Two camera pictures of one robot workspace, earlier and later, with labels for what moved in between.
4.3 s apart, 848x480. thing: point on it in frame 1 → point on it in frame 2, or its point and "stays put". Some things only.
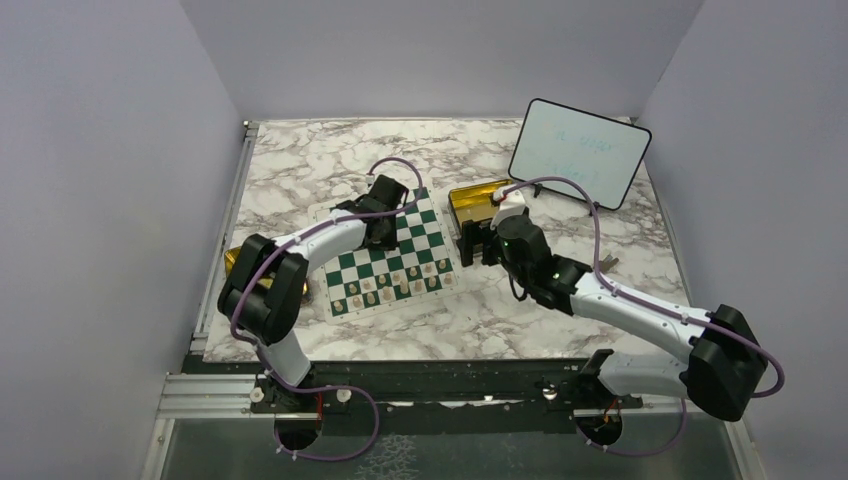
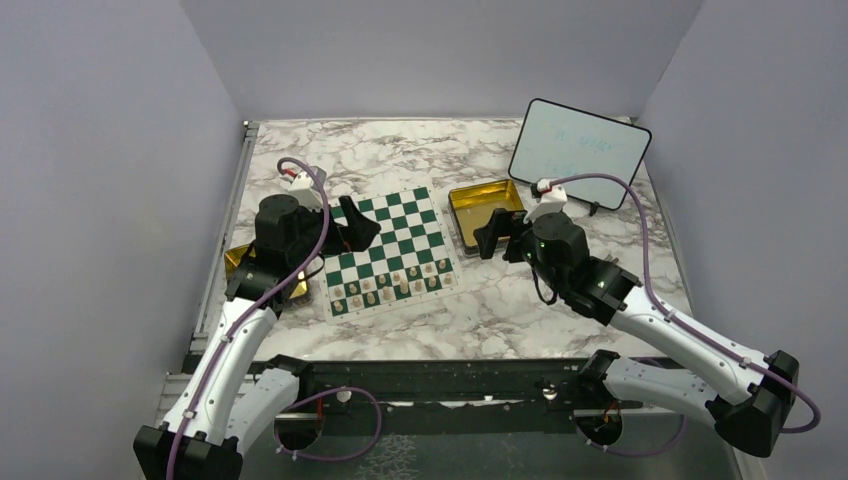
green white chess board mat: [357, 280] stays put
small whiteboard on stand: [598, 153] stays put
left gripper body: [389, 237] → [334, 241]
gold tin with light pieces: [474, 203] stays put
